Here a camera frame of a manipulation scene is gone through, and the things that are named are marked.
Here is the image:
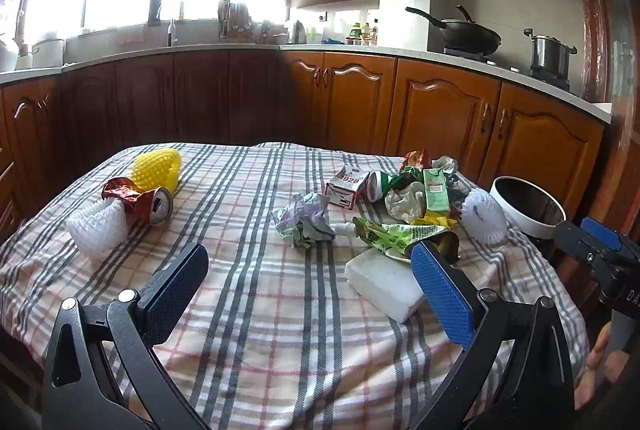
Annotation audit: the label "white foam net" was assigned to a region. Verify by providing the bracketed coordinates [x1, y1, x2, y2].
[461, 188, 508, 246]
[66, 197, 128, 261]

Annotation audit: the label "crumpled printed paper ball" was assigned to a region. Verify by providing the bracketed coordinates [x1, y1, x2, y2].
[270, 192, 335, 248]

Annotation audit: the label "green crushed can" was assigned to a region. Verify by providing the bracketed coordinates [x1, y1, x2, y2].
[362, 167, 423, 202]

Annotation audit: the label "plaid checkered tablecloth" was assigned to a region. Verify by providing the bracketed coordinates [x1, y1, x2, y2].
[0, 140, 591, 430]

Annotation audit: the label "person's right hand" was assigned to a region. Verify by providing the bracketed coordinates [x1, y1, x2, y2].
[574, 322, 630, 410]

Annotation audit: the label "red snack bag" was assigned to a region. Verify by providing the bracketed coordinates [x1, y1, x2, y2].
[400, 150, 432, 172]

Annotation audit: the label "white rice cooker pot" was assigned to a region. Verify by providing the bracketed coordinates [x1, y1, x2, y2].
[32, 37, 65, 68]

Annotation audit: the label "lower wooden kitchen cabinets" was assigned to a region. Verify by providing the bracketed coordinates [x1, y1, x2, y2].
[1, 49, 605, 235]

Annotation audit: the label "black wok with handle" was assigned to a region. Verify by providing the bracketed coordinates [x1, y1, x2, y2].
[405, 4, 501, 56]

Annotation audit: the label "condiment bottles group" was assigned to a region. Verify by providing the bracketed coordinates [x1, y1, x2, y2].
[346, 20, 378, 46]

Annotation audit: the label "small white red carton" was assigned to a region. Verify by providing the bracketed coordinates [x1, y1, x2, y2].
[323, 164, 370, 210]

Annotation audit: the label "white plastic bag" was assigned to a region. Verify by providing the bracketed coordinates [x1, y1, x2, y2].
[384, 181, 426, 224]

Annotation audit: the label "crushed red soda can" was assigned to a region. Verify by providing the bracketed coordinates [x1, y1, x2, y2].
[101, 176, 174, 226]

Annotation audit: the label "steel stock pot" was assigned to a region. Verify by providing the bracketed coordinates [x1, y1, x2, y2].
[523, 28, 578, 83]

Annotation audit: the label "green milk carton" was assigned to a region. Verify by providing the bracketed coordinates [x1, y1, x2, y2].
[423, 168, 450, 213]

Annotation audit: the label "white round trash bin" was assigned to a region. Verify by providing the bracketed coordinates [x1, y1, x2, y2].
[490, 176, 567, 240]

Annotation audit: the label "white styrofoam block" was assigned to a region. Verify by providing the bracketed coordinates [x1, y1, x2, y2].
[345, 248, 425, 323]

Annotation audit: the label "green yellow snack wrapper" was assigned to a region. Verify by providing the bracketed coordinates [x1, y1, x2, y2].
[352, 216, 459, 264]

